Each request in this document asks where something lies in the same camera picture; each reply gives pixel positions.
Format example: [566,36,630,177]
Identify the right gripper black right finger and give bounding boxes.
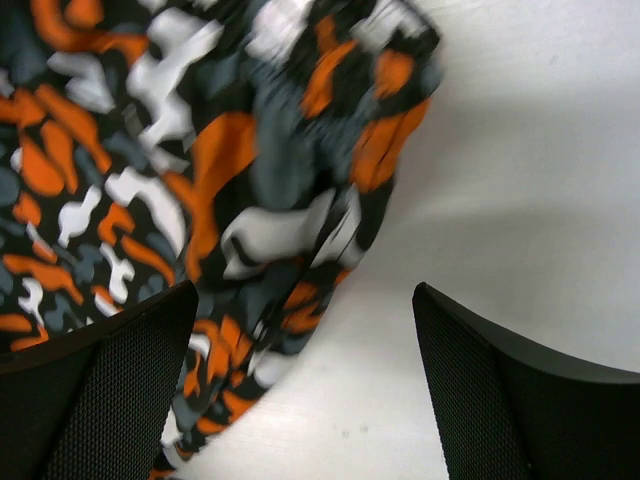
[412,283,639,479]

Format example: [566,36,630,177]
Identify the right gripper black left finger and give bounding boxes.
[1,281,198,479]

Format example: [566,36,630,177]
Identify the camouflage orange black shorts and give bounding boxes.
[1,1,441,479]

